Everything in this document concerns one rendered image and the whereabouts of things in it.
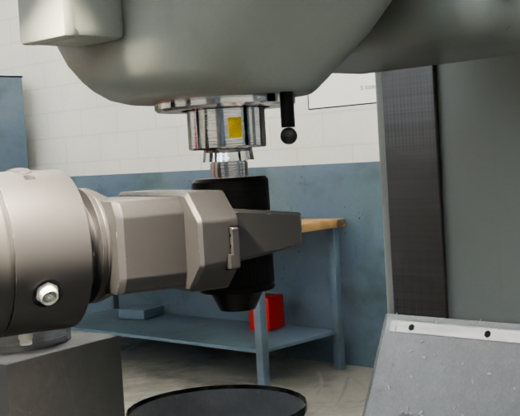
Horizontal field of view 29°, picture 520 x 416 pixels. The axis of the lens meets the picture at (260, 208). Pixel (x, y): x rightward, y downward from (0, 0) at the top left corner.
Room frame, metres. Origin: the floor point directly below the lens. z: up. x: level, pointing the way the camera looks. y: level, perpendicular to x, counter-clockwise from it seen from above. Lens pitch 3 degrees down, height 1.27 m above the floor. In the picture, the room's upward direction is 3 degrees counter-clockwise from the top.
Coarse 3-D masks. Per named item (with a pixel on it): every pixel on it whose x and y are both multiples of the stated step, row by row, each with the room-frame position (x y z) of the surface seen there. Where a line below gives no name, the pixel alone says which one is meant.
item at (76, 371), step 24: (48, 336) 0.76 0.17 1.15; (72, 336) 0.80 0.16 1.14; (96, 336) 0.80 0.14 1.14; (0, 360) 0.72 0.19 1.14; (24, 360) 0.72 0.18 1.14; (48, 360) 0.74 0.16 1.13; (72, 360) 0.76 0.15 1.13; (96, 360) 0.78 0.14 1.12; (120, 360) 0.80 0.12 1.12; (0, 384) 0.71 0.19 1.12; (24, 384) 0.72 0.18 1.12; (48, 384) 0.74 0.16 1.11; (72, 384) 0.76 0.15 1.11; (96, 384) 0.78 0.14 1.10; (120, 384) 0.80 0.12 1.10; (0, 408) 0.71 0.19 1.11; (24, 408) 0.72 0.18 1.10; (48, 408) 0.74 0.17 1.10; (72, 408) 0.76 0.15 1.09; (96, 408) 0.78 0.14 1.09; (120, 408) 0.80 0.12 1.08
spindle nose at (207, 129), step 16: (192, 112) 0.60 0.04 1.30; (208, 112) 0.59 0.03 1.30; (224, 112) 0.59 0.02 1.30; (240, 112) 0.59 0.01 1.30; (256, 112) 0.60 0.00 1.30; (192, 128) 0.60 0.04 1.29; (208, 128) 0.59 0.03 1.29; (224, 128) 0.59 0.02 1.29; (256, 128) 0.60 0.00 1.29; (192, 144) 0.60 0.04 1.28; (208, 144) 0.59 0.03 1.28; (224, 144) 0.59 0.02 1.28; (240, 144) 0.59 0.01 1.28; (256, 144) 0.60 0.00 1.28
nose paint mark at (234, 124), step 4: (228, 120) 0.59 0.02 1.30; (232, 120) 0.59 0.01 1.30; (236, 120) 0.59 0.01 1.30; (240, 120) 0.59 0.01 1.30; (228, 124) 0.59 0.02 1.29; (232, 124) 0.59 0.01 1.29; (236, 124) 0.59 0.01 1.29; (240, 124) 0.59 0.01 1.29; (232, 128) 0.59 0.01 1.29; (236, 128) 0.59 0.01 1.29; (240, 128) 0.59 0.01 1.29; (232, 132) 0.59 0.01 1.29; (236, 132) 0.59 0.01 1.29; (240, 132) 0.59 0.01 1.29; (232, 136) 0.59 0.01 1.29; (236, 136) 0.59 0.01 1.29; (240, 136) 0.59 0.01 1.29
